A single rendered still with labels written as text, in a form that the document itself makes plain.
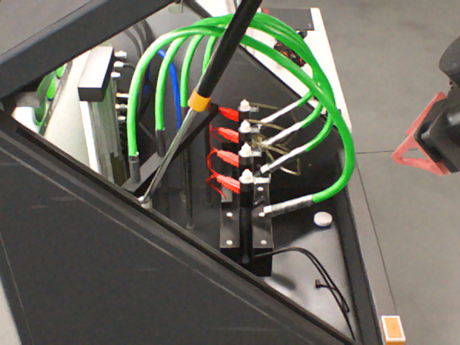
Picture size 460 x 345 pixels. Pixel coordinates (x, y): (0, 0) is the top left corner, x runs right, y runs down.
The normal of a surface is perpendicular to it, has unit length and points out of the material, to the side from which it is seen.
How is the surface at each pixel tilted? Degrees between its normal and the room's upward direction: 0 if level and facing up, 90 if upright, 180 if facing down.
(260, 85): 90
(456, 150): 46
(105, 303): 90
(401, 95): 0
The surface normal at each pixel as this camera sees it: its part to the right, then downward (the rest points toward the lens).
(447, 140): 0.49, -0.23
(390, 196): 0.00, -0.79
